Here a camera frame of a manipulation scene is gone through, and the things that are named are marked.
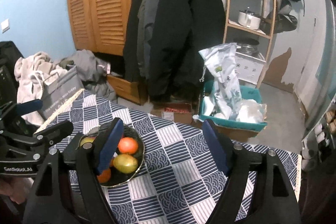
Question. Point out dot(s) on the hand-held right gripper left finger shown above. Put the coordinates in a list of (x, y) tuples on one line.
[(110, 145)]

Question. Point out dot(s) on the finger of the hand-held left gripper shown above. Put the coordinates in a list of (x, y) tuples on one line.
[(57, 129), (29, 106)]

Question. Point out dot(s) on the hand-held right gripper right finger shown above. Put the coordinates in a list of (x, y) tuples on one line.
[(215, 145)]

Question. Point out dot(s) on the large orange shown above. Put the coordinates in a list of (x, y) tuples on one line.
[(105, 176), (128, 145)]

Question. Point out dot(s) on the yellow-green lemon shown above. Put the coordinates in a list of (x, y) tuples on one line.
[(86, 140)]

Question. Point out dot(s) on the yellow mango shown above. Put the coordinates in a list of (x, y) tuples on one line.
[(126, 163)]

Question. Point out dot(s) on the clear glass plate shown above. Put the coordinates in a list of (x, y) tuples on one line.
[(135, 134)]

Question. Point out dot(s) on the person's left hand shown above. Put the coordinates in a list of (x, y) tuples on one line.
[(10, 190)]

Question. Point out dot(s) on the flat cardboard box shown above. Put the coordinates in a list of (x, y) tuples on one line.
[(236, 134)]

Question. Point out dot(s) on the teal plastic basket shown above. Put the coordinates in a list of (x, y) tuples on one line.
[(231, 124)]

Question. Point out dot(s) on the grey fabric storage bag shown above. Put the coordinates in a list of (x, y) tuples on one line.
[(60, 92)]

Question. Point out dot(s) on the blue white patterned tablecloth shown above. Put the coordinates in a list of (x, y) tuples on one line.
[(183, 161)]

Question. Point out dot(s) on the beige fleece garment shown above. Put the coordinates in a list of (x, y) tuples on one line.
[(29, 69)]

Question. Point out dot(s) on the open cardboard box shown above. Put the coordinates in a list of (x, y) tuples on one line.
[(178, 115)]

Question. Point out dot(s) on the clear plastic bag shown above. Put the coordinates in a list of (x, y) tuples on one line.
[(249, 111)]

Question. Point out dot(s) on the wooden drawer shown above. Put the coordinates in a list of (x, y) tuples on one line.
[(123, 87)]

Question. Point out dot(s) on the white printed rice bag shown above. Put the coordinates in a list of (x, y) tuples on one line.
[(223, 74)]

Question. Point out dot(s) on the white patterned basket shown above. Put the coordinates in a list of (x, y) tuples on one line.
[(249, 67)]

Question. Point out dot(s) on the grey slipper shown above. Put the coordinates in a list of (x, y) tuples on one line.
[(305, 159)]

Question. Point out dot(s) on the steel pot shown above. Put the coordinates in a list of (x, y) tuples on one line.
[(248, 47)]

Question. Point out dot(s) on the group of assorted shoes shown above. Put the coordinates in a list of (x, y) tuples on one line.
[(319, 132)]

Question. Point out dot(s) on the dark cloth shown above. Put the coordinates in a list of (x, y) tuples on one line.
[(320, 192)]

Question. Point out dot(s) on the grey shoe rack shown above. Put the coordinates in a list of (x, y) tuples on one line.
[(328, 119)]

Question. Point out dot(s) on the black hooded jacket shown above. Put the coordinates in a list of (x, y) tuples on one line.
[(189, 29)]

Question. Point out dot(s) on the dark grey jacket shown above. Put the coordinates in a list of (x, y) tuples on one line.
[(147, 24)]

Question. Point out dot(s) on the wooden louvered wardrobe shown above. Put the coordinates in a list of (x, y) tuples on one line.
[(105, 3)]

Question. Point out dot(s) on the white pot with lid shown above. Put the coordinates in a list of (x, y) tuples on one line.
[(248, 20)]

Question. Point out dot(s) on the wooden shelf rack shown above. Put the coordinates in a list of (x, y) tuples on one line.
[(228, 3)]

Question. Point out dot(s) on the hanging olive grey bag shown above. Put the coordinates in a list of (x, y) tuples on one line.
[(283, 19)]

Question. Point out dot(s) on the silver metal pipe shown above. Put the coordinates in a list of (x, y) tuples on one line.
[(332, 50)]

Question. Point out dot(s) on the white wall switch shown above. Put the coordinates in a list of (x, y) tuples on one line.
[(5, 25)]

